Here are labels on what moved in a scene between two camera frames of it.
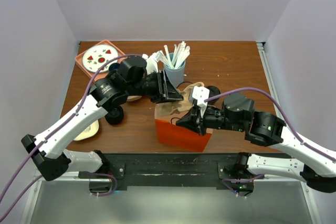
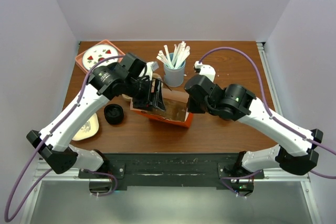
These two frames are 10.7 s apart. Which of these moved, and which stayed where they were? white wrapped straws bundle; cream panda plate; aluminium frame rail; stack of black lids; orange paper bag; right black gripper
Moved: orange paper bag; right black gripper
Stayed: white wrapped straws bundle; stack of black lids; cream panda plate; aluminium frame rail
